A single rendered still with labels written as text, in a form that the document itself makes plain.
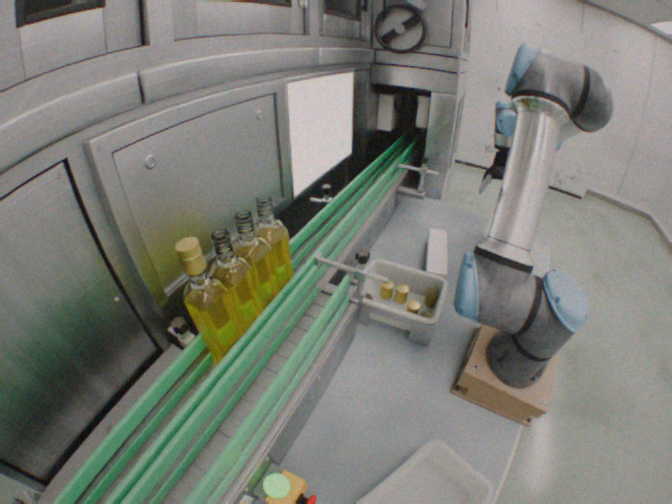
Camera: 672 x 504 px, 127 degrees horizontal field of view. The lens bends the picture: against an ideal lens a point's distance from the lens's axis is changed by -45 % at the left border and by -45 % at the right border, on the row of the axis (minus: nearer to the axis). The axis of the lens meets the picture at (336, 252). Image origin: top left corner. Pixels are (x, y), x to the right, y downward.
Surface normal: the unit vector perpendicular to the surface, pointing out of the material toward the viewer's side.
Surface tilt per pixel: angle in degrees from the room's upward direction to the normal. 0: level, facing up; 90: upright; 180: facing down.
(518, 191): 62
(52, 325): 90
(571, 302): 12
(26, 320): 91
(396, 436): 0
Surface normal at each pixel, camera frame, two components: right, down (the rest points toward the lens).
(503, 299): -0.28, 0.08
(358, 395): 0.00, -0.79
